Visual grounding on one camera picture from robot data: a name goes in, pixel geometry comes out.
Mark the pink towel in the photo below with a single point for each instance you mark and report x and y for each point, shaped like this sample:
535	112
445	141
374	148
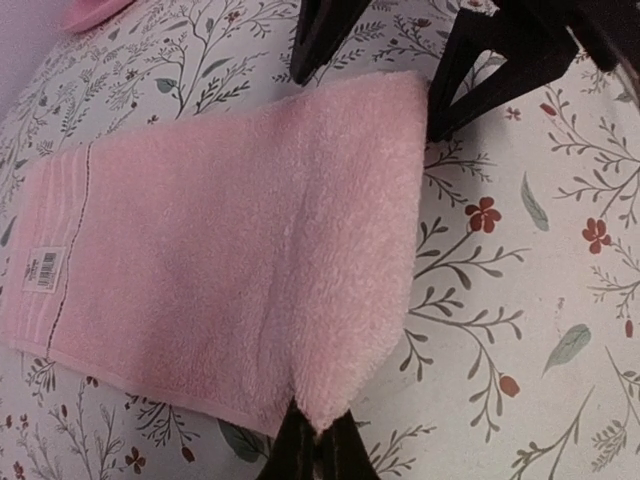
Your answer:
229	264

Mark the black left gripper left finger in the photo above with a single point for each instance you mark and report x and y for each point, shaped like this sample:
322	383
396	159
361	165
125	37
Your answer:
292	454

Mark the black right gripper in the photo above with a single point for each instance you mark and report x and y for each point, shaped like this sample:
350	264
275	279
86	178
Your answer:
533	39

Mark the pink plate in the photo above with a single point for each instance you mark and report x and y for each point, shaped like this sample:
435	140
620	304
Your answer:
83	15

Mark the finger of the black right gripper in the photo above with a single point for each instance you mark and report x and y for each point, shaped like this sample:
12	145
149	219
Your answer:
322	27

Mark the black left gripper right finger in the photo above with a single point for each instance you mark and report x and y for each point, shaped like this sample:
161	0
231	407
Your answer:
340	453

